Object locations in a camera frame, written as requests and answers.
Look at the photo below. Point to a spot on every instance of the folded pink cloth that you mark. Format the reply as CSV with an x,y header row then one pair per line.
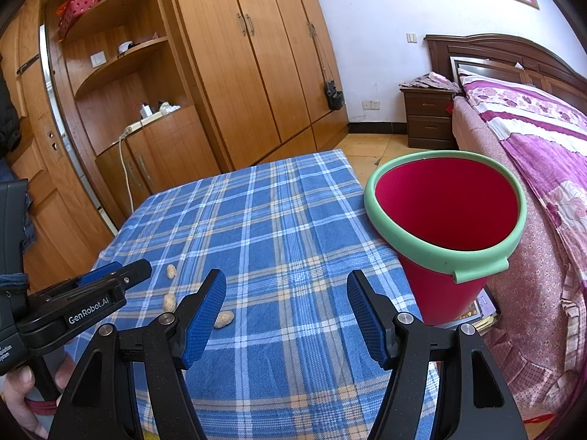
x,y
429,82

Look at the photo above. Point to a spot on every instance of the black camera bag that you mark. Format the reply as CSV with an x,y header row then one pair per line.
x,y
334,96

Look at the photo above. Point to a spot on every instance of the white charger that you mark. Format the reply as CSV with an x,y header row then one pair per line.
x,y
146,112

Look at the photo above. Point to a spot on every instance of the wooden door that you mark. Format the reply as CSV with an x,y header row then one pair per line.
x,y
50,169

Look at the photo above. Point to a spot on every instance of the white wall socket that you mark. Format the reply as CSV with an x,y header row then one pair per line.
x,y
371,105

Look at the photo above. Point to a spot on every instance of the white switch plate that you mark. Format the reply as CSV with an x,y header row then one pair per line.
x,y
98,58

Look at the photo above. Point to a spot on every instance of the dark wooden headboard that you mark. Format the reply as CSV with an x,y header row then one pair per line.
x,y
495,52

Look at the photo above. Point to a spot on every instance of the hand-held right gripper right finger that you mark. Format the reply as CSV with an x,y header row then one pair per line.
x,y
367,318

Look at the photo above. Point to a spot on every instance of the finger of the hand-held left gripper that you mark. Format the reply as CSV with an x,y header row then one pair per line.
x,y
98,272
91,305

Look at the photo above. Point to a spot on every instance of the white power strip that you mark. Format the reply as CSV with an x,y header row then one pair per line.
x,y
142,123

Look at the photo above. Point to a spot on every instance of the blue plaid blanket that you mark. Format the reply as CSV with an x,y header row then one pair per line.
x,y
284,247

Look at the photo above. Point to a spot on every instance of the white tissue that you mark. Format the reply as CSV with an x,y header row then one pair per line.
x,y
168,108

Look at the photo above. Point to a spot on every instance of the red bucket with green rim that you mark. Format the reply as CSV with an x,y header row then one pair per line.
x,y
445,211

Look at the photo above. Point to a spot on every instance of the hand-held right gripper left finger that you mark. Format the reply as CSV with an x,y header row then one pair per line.
x,y
204,318

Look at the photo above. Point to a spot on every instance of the dark jacket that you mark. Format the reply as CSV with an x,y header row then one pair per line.
x,y
9,123

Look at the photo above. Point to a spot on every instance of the wooden shelf cabinet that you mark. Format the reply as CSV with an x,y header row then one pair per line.
x,y
165,146

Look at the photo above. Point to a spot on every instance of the person's left hand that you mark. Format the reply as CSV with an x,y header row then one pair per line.
x,y
18,389

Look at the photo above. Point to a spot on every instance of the dark wooden nightstand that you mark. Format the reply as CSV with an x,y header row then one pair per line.
x,y
429,119

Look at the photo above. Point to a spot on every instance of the small white device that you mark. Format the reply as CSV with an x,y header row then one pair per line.
x,y
124,47

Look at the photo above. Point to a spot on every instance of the stack of books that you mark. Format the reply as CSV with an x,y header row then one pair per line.
x,y
481,311

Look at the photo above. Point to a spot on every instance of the white wall switch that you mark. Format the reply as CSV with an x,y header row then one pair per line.
x,y
411,37

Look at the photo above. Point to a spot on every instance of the pink dotted basket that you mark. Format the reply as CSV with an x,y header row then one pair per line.
x,y
75,11

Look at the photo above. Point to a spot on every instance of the wooden wardrobe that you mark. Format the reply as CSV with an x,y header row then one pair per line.
x,y
257,55

